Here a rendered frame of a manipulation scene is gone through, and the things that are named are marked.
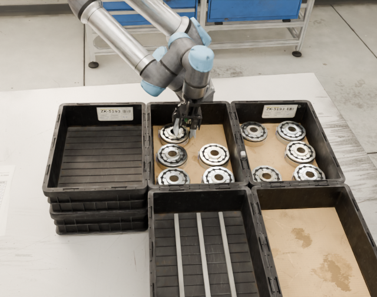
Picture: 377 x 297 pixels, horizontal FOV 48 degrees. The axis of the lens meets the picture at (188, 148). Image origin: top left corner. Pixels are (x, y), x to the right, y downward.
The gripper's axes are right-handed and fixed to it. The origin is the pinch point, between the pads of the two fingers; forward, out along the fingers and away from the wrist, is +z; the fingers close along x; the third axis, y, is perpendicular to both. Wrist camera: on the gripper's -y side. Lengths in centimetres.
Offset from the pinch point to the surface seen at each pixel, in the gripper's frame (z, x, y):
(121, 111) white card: -2.2, -22.0, -7.0
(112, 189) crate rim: -5.0, -23.7, 31.1
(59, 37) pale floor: 94, -73, -213
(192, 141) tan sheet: 1.7, 3.6, 2.0
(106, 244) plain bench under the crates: 18.2, -24.4, 34.6
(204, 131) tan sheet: 1.1, 8.2, -3.2
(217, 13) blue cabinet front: 40, 47, -179
